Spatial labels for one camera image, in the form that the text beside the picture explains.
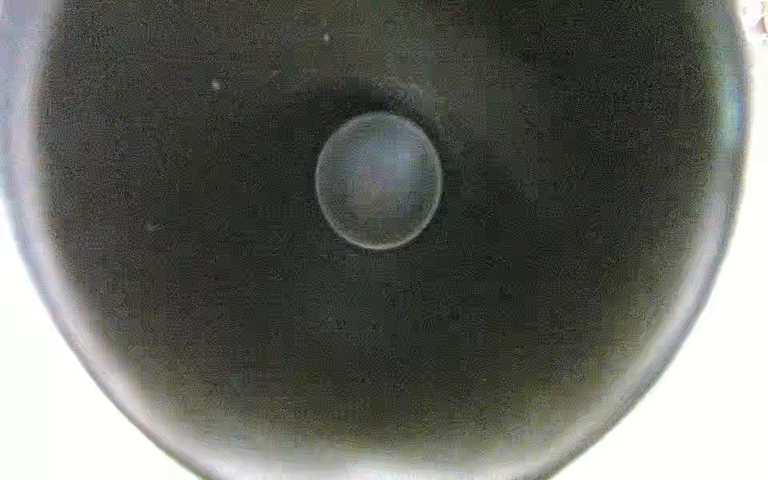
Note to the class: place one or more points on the black mug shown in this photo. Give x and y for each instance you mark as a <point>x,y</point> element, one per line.
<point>373,239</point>

